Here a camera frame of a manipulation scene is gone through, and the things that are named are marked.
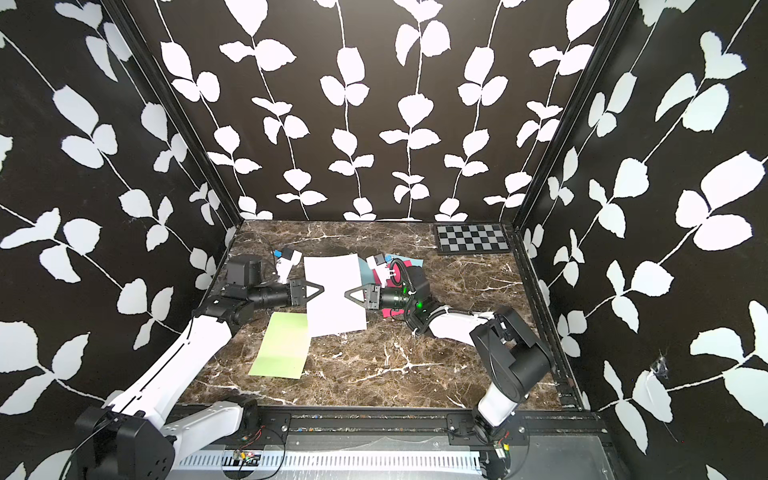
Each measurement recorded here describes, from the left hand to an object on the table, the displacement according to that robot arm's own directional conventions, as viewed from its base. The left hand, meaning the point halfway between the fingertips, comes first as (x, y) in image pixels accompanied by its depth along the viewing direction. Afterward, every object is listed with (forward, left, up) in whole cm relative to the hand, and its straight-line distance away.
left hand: (324, 287), depth 75 cm
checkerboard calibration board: (+34, -50, -21) cm, 64 cm away
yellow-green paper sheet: (-6, +15, -23) cm, 29 cm away
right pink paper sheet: (+2, -18, 0) cm, 18 cm away
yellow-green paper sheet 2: (-4, -2, -5) cm, 7 cm away
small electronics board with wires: (-33, +20, -23) cm, 45 cm away
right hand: (-2, -6, -2) cm, 6 cm away
